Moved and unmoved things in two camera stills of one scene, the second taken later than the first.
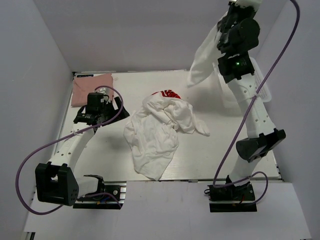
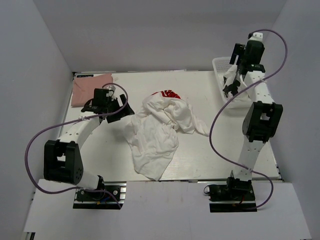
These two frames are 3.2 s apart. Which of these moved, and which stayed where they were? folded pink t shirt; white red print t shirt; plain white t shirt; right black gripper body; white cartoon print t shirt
Moved: plain white t shirt; right black gripper body
Stayed: white red print t shirt; white cartoon print t shirt; folded pink t shirt
